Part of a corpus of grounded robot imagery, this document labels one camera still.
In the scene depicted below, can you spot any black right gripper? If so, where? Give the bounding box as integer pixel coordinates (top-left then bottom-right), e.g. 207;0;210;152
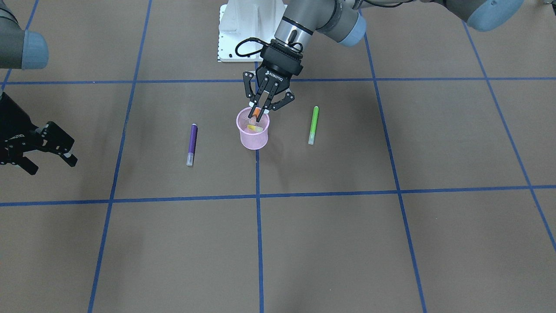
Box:
0;92;78;176

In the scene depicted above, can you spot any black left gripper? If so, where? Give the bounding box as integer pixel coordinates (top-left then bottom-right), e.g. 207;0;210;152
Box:
242;39;303;120

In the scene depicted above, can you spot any orange highlighter pen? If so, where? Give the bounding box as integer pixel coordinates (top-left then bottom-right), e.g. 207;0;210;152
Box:
249;107;261;125

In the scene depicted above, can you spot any green highlighter pen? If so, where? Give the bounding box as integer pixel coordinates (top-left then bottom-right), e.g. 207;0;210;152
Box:
308;106;320;145

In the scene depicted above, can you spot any purple highlighter pen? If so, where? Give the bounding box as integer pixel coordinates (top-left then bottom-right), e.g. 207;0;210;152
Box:
186;123;198;167

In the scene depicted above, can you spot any yellow highlighter pen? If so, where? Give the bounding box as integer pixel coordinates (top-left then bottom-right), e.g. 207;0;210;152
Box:
247;124;264;133

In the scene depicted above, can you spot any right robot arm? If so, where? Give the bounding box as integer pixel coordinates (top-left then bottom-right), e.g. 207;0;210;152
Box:
0;1;78;176

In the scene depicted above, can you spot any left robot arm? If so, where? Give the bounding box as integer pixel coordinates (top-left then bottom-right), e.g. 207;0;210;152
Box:
243;0;404;121

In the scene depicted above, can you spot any pink mesh pen holder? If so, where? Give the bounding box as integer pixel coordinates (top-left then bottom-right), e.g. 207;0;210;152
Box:
235;107;270;150

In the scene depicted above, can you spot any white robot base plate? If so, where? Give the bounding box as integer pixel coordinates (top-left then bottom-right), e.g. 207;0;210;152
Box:
217;0;287;62

